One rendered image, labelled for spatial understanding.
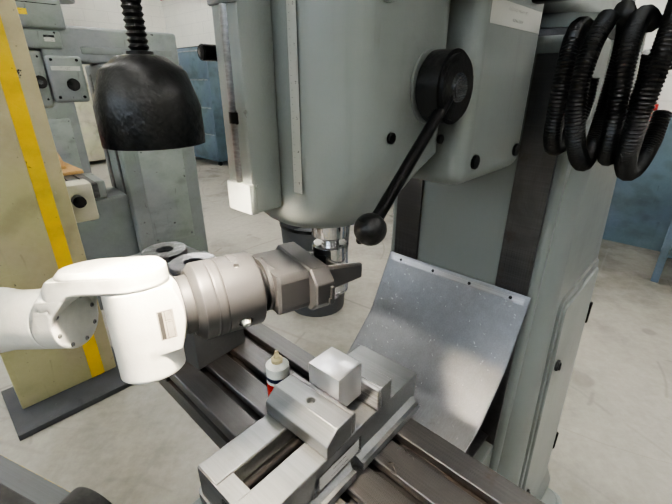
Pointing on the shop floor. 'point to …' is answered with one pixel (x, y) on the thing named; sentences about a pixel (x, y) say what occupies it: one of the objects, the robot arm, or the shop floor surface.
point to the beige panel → (40, 247)
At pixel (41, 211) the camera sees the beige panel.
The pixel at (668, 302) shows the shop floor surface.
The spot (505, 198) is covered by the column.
